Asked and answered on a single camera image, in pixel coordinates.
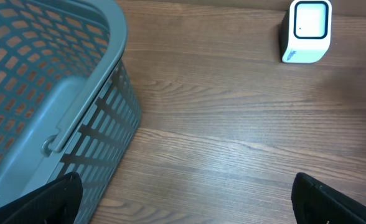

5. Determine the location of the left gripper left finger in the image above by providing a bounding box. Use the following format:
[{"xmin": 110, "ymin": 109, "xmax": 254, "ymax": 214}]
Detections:
[{"xmin": 0, "ymin": 172, "xmax": 83, "ymax": 224}]

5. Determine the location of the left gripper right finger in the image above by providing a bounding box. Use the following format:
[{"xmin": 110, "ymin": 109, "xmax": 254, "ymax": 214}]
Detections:
[{"xmin": 291, "ymin": 172, "xmax": 366, "ymax": 224}]

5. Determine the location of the white barcode scanner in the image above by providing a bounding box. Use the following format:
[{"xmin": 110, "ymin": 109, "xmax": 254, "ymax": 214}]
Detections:
[{"xmin": 279, "ymin": 0, "xmax": 332, "ymax": 63}]

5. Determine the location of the grey plastic basket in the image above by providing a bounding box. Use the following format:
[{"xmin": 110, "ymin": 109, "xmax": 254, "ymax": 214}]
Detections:
[{"xmin": 0, "ymin": 0, "xmax": 141, "ymax": 223}]

